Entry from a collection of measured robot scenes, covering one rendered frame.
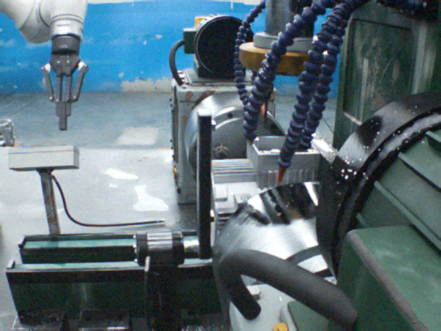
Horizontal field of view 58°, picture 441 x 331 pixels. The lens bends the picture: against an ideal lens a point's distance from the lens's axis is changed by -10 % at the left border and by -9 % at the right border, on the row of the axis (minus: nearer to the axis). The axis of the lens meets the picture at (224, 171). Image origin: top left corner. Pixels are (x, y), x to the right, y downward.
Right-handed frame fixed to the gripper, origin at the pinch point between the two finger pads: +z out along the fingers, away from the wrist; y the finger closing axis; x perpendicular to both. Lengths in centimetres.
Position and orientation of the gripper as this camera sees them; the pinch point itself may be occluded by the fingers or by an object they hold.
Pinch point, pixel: (63, 116)
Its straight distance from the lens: 112.0
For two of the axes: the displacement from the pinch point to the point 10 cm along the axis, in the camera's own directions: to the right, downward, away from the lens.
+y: 9.9, -0.4, 1.5
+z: 0.5, 9.9, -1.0
